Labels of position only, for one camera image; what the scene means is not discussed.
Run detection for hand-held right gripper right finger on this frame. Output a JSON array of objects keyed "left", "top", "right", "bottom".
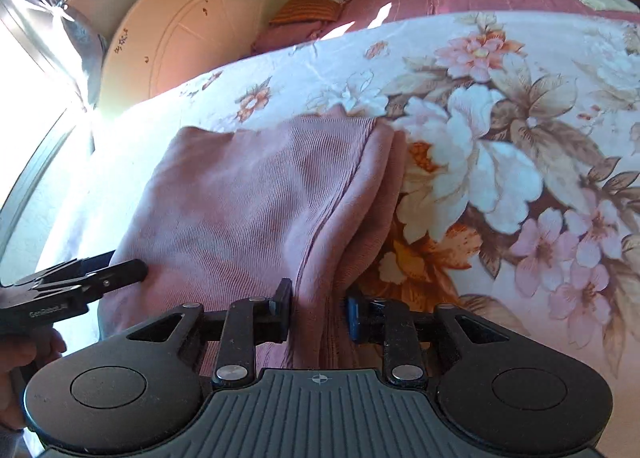
[{"left": 346, "top": 288, "right": 516, "bottom": 386}]

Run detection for pink knit sweater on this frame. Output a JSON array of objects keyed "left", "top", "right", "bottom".
[{"left": 97, "top": 112, "right": 408, "bottom": 374}]

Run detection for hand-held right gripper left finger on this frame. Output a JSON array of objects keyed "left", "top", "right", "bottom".
[{"left": 126, "top": 278, "right": 293, "bottom": 387}]

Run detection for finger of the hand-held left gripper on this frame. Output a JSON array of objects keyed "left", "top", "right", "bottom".
[
  {"left": 15, "top": 250, "right": 118, "bottom": 286},
  {"left": 75, "top": 259, "right": 149, "bottom": 296}
]

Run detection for person's left hand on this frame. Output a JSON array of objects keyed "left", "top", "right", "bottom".
[{"left": 0, "top": 327, "right": 67, "bottom": 431}]

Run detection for bright window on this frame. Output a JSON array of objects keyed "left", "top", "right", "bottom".
[{"left": 0, "top": 0, "right": 96, "bottom": 259}]

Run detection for pink pillow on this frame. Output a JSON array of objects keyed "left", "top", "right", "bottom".
[{"left": 250, "top": 20, "right": 326, "bottom": 56}]

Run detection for white floral bed sheet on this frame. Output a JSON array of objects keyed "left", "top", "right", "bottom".
[{"left": 37, "top": 10, "right": 640, "bottom": 389}]

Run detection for orange striped pillow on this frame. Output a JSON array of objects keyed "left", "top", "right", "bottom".
[{"left": 270, "top": 0, "right": 346, "bottom": 27}]

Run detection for cream round headboard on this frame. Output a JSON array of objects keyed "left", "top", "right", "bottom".
[{"left": 100, "top": 0, "right": 281, "bottom": 113}]

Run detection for grey curtain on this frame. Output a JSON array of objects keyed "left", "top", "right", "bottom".
[{"left": 0, "top": 0, "right": 108, "bottom": 108}]

